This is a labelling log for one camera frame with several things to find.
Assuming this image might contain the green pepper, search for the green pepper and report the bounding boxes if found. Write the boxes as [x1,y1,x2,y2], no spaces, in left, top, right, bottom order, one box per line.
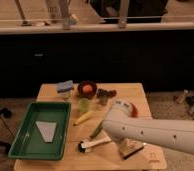
[90,122,102,139]

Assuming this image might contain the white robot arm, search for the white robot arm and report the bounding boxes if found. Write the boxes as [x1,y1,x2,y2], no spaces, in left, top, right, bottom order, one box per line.
[102,100,194,155]

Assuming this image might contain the green plastic tray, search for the green plastic tray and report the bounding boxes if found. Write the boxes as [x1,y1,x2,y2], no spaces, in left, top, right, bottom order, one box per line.
[8,102,71,160]

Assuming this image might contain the orange fruit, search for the orange fruit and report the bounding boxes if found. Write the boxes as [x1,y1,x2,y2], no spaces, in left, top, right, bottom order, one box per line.
[82,85,93,93]

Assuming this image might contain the dark grape bunch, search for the dark grape bunch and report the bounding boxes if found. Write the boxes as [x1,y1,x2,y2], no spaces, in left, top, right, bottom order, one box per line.
[97,89,117,105]

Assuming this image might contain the dark red bowl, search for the dark red bowl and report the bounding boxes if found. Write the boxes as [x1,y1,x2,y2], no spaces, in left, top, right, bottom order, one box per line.
[77,80,97,99]

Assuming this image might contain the green plastic cup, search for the green plastic cup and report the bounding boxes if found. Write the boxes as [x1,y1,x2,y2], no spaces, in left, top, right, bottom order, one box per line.
[78,98,89,113]

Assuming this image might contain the blue sponge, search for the blue sponge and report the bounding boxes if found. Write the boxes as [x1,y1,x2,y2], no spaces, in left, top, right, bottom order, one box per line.
[56,80,74,93]

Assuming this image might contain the small clear cup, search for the small clear cup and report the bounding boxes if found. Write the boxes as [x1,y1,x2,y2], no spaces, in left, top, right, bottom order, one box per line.
[60,91,71,100]

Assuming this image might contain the orange bowl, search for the orange bowl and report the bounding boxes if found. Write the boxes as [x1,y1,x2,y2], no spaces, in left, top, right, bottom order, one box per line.
[131,103,138,118]

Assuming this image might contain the grey cloth piece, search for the grey cloth piece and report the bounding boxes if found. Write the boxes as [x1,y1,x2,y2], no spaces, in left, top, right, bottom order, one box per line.
[36,121,57,143]

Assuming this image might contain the wooden block brush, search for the wooden block brush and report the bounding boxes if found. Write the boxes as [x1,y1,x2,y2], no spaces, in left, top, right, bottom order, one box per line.
[118,139,145,160]

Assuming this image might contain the white handled brush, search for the white handled brush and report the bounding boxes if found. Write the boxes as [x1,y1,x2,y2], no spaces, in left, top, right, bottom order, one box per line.
[78,137,111,153]

